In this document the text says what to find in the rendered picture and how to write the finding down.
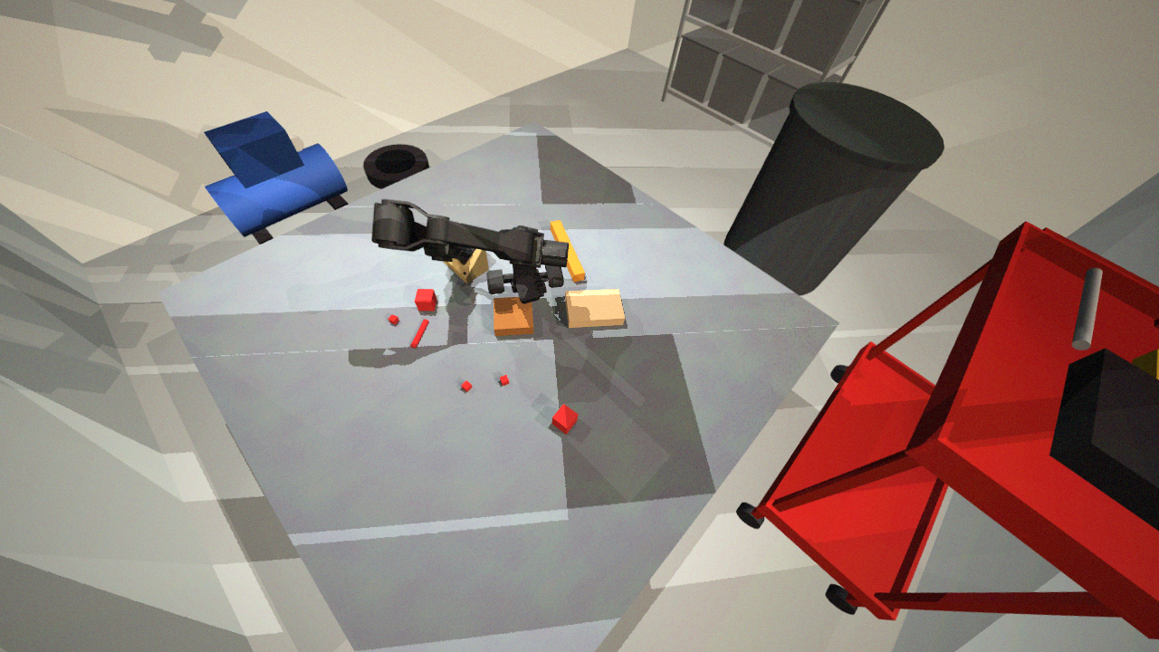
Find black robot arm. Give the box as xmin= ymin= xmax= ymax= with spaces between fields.
xmin=371 ymin=199 xmax=569 ymax=305

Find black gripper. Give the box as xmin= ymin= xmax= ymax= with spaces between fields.
xmin=486 ymin=264 xmax=564 ymax=294

